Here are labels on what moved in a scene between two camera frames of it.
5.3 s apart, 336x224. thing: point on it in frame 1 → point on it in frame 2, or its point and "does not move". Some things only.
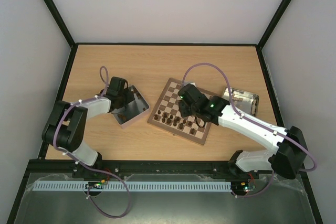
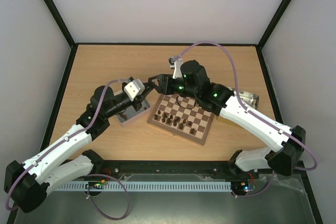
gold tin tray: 247,102 does not move
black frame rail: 55,168 does not move
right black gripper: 184,108 → 163,84
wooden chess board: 166,115 does not move
